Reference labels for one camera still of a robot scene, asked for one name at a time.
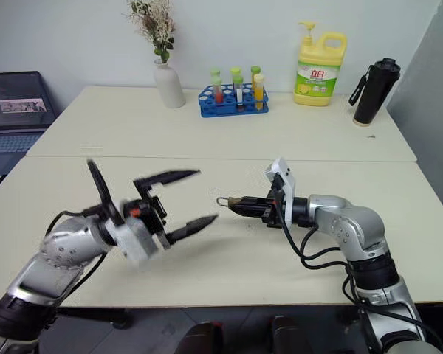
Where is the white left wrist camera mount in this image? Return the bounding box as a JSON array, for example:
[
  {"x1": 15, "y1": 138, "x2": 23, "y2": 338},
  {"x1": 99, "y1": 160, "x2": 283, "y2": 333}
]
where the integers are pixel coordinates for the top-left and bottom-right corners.
[{"x1": 109, "y1": 217, "x2": 159, "y2": 263}]

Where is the green-capped tube with red liquid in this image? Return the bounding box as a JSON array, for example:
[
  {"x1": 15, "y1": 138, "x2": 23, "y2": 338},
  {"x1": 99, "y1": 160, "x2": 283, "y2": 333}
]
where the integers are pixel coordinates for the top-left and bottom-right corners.
[{"x1": 211, "y1": 76, "x2": 224, "y2": 105}]

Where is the yellow-capped tube with orange liquid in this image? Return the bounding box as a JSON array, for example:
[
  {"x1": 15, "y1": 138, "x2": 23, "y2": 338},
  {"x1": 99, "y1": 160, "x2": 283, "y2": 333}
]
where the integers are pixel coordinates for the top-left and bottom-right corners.
[{"x1": 253, "y1": 73, "x2": 266, "y2": 112}]

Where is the grey open laptop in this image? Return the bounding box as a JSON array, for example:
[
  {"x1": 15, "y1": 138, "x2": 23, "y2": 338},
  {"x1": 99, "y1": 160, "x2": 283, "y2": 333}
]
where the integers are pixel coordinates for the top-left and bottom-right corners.
[{"x1": 0, "y1": 70, "x2": 58, "y2": 178}]

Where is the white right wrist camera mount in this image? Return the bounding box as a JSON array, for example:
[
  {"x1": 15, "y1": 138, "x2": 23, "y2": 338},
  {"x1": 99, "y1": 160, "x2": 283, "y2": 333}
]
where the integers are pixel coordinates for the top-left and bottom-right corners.
[{"x1": 263, "y1": 157, "x2": 298, "y2": 226}]

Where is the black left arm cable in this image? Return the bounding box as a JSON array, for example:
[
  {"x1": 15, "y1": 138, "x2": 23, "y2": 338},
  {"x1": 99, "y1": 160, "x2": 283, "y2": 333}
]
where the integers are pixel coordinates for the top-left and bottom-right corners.
[{"x1": 44, "y1": 158, "x2": 126, "y2": 307}]

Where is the blue test tube rack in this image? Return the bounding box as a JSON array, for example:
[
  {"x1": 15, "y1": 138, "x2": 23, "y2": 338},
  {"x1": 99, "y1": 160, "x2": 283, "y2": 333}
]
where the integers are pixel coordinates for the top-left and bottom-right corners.
[{"x1": 198, "y1": 83, "x2": 271, "y2": 119}]

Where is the dark rounded shape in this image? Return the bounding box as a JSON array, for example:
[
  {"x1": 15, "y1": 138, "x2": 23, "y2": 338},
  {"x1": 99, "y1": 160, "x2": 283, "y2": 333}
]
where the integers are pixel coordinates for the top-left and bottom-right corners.
[
  {"x1": 270, "y1": 315, "x2": 314, "y2": 354},
  {"x1": 183, "y1": 320, "x2": 223, "y2": 354}
]

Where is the white ceramic vase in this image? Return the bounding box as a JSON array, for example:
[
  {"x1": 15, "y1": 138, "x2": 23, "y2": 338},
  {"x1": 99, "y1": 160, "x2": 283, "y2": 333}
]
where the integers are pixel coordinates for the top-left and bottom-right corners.
[{"x1": 154, "y1": 58, "x2": 187, "y2": 109}]

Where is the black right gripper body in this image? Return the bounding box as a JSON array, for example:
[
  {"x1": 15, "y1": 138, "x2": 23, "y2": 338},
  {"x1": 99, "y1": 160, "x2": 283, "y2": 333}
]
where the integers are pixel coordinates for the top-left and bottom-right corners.
[{"x1": 261, "y1": 175, "x2": 286, "y2": 229}]

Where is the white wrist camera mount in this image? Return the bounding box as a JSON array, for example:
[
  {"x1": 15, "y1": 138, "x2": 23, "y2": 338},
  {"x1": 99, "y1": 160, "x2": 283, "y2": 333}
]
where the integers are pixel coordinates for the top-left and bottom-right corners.
[
  {"x1": 263, "y1": 157, "x2": 298, "y2": 226},
  {"x1": 109, "y1": 217, "x2": 159, "y2": 263}
]

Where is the green-capped tube with white label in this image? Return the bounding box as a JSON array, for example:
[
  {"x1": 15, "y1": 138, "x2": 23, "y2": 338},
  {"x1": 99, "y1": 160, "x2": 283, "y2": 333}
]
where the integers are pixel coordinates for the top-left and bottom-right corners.
[{"x1": 233, "y1": 75, "x2": 245, "y2": 112}]

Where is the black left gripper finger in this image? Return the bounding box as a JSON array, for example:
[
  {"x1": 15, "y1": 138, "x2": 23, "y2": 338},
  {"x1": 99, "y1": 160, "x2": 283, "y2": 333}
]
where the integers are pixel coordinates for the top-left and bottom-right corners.
[
  {"x1": 132, "y1": 168, "x2": 202, "y2": 203},
  {"x1": 165, "y1": 214, "x2": 219, "y2": 246}
]

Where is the yellow dish soap pump bottle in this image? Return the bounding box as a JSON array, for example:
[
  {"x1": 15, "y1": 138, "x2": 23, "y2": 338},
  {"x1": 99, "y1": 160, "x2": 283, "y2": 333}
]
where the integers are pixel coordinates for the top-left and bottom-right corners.
[{"x1": 293, "y1": 21, "x2": 348, "y2": 108}]

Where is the black tumbler with strap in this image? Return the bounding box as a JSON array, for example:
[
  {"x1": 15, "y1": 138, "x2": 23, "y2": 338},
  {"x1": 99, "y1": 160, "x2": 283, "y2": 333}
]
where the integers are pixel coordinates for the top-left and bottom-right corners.
[{"x1": 348, "y1": 58, "x2": 402, "y2": 128}]

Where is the dried flower bouquet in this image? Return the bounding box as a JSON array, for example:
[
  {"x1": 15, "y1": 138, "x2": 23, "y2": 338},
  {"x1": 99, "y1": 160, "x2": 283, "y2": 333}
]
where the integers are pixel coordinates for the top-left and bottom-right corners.
[{"x1": 127, "y1": 0, "x2": 176, "y2": 63}]

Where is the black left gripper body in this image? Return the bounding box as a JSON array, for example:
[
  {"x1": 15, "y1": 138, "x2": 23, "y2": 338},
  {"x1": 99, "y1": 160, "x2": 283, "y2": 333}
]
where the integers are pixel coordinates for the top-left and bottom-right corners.
[{"x1": 123, "y1": 188, "x2": 171, "y2": 252}]

